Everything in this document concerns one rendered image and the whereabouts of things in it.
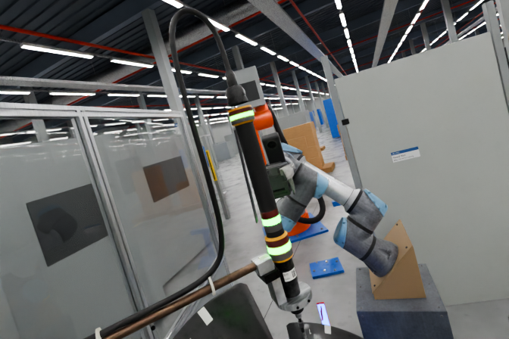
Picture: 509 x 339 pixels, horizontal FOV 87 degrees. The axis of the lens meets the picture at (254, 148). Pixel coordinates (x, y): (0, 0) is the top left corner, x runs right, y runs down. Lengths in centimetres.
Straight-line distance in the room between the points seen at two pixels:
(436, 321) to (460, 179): 149
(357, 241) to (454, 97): 159
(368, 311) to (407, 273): 21
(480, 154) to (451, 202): 41
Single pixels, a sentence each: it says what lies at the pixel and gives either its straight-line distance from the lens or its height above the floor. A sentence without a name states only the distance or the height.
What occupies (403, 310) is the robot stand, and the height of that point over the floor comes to 100.
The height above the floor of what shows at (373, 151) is 136.
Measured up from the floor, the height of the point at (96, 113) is 202.
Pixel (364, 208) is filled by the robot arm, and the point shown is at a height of 135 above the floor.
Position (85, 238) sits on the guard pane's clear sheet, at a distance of 114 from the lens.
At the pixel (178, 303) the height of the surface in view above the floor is 155.
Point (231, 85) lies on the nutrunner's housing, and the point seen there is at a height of 186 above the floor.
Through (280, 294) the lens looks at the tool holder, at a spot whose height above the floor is 148.
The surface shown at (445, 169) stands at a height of 110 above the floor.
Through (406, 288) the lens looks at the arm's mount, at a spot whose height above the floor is 104.
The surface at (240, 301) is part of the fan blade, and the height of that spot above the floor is 142.
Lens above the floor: 177
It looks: 3 degrees down
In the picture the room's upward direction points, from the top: 16 degrees counter-clockwise
